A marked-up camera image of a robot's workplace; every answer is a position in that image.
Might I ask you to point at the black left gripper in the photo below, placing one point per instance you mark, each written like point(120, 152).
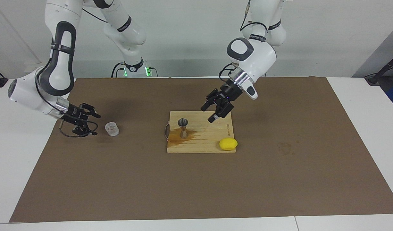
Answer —
point(228, 96)

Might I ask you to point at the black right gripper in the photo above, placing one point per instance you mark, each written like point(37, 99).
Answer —
point(74, 115)

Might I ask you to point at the small clear glass cup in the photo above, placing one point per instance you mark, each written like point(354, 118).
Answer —
point(112, 129)

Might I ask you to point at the steel double jigger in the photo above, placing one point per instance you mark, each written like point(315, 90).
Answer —
point(183, 122)

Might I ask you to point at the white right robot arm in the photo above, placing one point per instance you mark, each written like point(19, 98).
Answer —
point(62, 57)

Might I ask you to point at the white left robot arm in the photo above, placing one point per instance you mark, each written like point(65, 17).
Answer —
point(257, 54)

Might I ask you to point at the yellow lemon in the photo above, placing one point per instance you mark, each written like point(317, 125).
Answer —
point(228, 144)

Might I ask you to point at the brown table mat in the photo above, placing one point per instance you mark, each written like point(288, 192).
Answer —
point(196, 186)

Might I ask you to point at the black stand with pole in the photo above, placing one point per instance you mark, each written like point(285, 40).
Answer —
point(374, 78)

